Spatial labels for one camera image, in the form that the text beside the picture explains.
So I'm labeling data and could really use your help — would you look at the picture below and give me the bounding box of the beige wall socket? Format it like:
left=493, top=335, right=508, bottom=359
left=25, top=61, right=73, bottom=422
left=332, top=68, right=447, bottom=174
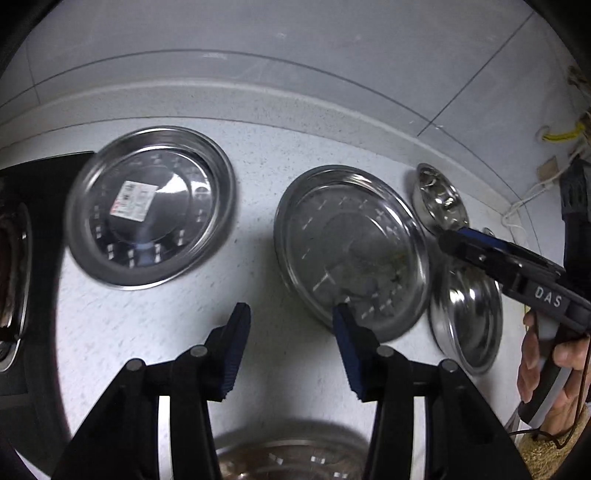
left=537, top=156, right=559, bottom=182

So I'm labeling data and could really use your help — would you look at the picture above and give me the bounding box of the small steel bowl back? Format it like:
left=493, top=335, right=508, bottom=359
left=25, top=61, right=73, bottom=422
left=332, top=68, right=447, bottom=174
left=412, top=163, right=470, bottom=236

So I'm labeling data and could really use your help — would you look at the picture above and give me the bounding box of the person's right hand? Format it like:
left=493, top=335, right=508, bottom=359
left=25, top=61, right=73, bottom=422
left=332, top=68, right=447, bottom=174
left=516, top=309, right=591, bottom=437

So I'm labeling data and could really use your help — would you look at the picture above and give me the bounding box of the small steel plate with label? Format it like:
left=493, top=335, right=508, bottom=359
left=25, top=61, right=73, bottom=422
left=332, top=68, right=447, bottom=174
left=215, top=420, right=369, bottom=479

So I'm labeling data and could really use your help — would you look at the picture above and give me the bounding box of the black gas stove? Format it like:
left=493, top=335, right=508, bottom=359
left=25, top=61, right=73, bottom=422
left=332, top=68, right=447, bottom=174
left=0, top=150, right=96, bottom=398

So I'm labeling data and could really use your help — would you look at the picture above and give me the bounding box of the medium steel plate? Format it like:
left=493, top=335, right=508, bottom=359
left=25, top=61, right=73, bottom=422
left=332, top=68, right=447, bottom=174
left=273, top=165, right=431, bottom=342

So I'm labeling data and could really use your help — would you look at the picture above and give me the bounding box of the white power cable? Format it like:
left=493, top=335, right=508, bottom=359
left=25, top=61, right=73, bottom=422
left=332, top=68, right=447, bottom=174
left=500, top=156, right=578, bottom=232

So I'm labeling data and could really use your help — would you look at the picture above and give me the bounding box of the yellow gas hose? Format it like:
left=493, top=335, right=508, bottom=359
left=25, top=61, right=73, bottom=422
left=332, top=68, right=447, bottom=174
left=542, top=110, right=591, bottom=143

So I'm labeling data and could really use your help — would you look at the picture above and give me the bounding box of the large steel plate with label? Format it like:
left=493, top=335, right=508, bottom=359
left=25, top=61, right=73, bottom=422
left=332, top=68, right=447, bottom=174
left=64, top=126, right=238, bottom=290

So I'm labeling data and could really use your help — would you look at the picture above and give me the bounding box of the large steel bowl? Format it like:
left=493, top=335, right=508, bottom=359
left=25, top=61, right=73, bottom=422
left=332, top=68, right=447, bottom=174
left=429, top=258, right=503, bottom=376

